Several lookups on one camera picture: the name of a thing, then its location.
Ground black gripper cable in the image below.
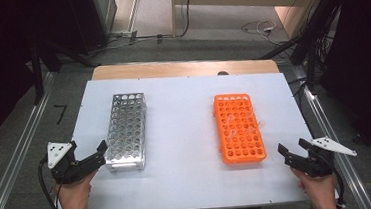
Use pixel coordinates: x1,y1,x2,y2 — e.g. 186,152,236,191
331,167,348,208
36,154,62,209

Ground black metal stand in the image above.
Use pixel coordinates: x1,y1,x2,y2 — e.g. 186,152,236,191
27,35,104,106

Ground dark cabinet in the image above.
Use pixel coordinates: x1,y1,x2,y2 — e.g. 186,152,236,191
66,0,121,56

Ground orange plastic test tube rack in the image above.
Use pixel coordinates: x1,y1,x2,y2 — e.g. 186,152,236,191
212,90,268,166

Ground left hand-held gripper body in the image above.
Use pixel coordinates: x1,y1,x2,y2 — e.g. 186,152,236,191
45,139,94,186

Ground black hanging cable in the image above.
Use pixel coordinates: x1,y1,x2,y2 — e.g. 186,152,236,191
174,0,197,39

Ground wooden table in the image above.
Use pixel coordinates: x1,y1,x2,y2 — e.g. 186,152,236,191
89,50,281,89

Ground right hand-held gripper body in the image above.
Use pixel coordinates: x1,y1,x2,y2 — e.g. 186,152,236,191
288,134,360,180

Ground silver metal test tube rack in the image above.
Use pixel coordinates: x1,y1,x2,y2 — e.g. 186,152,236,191
100,92,153,175

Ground person's left hand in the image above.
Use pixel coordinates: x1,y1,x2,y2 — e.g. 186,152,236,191
52,170,101,209

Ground grey power strip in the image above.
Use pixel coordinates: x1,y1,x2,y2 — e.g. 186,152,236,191
110,29,139,42

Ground white coiled cable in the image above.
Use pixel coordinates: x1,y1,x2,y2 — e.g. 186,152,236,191
239,18,278,40

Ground black stand with cables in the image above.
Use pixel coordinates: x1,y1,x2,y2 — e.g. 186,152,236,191
254,0,351,93

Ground grey floor cable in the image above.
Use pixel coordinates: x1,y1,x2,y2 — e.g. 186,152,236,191
86,31,177,56

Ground person's right hand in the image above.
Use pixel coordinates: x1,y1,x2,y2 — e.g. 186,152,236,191
290,164,340,209

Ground metal floor rail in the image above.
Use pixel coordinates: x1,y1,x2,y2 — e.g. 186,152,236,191
0,72,66,209
300,79,371,209

